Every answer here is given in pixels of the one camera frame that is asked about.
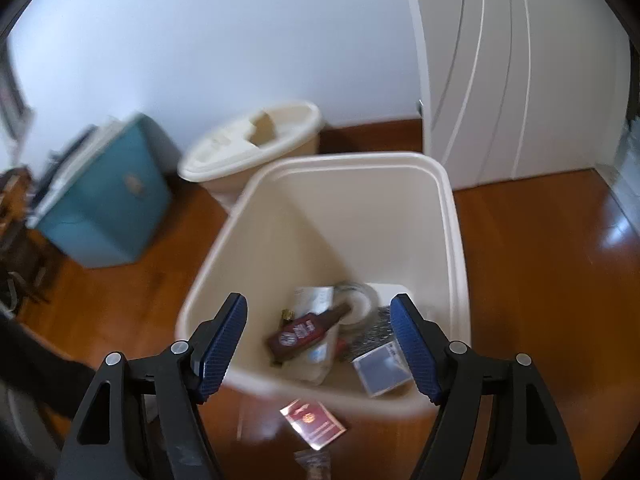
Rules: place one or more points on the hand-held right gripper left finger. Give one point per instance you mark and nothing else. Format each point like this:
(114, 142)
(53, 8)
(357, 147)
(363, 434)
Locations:
(222, 350)

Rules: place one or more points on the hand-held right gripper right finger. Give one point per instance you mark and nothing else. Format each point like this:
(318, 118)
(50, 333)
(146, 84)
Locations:
(415, 350)

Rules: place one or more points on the white tape roll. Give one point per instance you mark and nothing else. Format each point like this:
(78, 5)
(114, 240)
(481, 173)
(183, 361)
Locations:
(360, 305)

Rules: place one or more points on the brown box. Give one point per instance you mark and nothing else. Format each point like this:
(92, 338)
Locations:
(300, 335)

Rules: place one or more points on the dark red packet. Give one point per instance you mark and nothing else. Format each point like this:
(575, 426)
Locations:
(312, 422)

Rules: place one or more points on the beige plastic trash bin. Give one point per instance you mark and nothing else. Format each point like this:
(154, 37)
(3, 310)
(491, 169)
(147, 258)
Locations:
(310, 230)

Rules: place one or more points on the small clear plastic wrapper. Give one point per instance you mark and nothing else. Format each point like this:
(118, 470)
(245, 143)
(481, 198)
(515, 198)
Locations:
(312, 465)

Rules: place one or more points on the blue storage box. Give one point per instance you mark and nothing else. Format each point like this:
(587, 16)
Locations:
(110, 210)

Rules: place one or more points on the person's left leg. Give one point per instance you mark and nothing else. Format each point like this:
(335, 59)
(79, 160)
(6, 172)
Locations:
(40, 365)

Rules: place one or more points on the beige mop bucket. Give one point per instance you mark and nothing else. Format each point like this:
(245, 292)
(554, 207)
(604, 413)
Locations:
(225, 145)

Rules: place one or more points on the metal door stop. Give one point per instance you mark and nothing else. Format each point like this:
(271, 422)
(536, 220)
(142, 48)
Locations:
(420, 108)

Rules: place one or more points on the stack of papers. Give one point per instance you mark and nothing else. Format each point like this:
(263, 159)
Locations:
(70, 160)

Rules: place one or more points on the white door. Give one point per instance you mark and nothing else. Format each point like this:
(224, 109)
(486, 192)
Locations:
(500, 85)

